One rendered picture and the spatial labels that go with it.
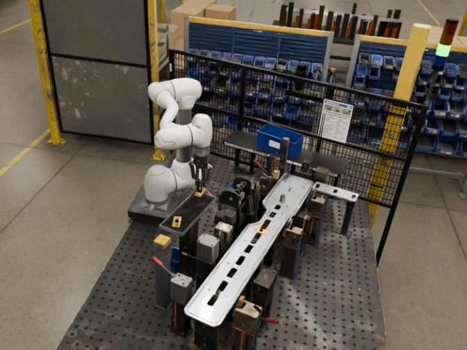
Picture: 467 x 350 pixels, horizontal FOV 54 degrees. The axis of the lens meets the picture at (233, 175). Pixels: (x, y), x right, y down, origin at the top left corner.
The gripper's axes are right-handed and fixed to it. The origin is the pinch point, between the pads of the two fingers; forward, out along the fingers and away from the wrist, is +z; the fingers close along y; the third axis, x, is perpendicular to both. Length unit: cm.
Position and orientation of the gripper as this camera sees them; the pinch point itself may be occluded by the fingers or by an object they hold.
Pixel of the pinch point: (199, 185)
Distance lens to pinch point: 245.9
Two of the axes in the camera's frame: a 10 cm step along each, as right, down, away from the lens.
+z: -0.7, 8.4, 5.3
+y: 9.6, 2.1, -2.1
